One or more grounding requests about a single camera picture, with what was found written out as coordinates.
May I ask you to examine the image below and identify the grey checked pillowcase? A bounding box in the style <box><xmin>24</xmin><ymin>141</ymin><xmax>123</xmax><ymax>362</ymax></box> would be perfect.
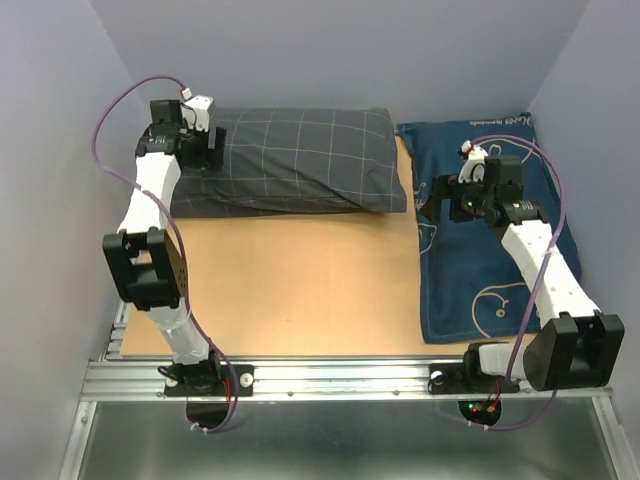
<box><xmin>171</xmin><ymin>108</ymin><xmax>407</xmax><ymax>218</ymax></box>

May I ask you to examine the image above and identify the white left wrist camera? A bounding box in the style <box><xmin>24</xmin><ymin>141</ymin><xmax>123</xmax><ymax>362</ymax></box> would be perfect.
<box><xmin>181</xmin><ymin>95</ymin><xmax>214</xmax><ymax>133</ymax></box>

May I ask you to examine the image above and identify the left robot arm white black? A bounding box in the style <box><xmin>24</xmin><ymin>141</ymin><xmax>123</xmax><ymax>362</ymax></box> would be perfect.
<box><xmin>102</xmin><ymin>94</ymin><xmax>226</xmax><ymax>396</ymax></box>

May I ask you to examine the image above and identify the blue fish-print cushion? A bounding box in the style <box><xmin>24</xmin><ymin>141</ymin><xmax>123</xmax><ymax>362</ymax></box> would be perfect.
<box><xmin>397</xmin><ymin>112</ymin><xmax>560</xmax><ymax>344</ymax></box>

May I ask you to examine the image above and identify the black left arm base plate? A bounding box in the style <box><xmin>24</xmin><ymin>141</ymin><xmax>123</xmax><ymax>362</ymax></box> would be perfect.
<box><xmin>160</xmin><ymin>364</ymin><xmax>254</xmax><ymax>398</ymax></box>

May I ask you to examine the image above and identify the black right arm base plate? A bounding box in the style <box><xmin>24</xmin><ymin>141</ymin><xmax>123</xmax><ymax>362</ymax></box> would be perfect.
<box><xmin>427</xmin><ymin>362</ymin><xmax>520</xmax><ymax>396</ymax></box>

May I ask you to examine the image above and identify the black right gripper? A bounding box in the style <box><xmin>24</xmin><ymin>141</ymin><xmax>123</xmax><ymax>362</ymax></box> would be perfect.
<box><xmin>418</xmin><ymin>172</ymin><xmax>494</xmax><ymax>223</ymax></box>

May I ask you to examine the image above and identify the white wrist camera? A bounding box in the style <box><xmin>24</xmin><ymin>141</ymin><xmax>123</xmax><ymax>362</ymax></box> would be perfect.
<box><xmin>181</xmin><ymin>95</ymin><xmax>214</xmax><ymax>133</ymax></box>
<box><xmin>458</xmin><ymin>140</ymin><xmax>488</xmax><ymax>184</ymax></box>

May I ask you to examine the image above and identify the aluminium table edge frame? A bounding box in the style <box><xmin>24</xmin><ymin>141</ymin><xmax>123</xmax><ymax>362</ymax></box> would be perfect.
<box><xmin>58</xmin><ymin>128</ymin><xmax>401</xmax><ymax>480</ymax></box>

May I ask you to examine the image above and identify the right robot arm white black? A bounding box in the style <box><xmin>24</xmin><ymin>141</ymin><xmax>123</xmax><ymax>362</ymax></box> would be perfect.
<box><xmin>421</xmin><ymin>154</ymin><xmax>625</xmax><ymax>391</ymax></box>

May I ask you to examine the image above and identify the aluminium mounting rail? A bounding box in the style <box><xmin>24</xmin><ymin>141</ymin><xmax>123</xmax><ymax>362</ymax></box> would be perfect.
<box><xmin>79</xmin><ymin>355</ymin><xmax>614</xmax><ymax>402</ymax></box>

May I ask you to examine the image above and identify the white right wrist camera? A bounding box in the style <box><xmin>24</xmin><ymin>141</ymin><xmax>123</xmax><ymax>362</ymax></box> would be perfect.
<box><xmin>458</xmin><ymin>140</ymin><xmax>488</xmax><ymax>184</ymax></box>

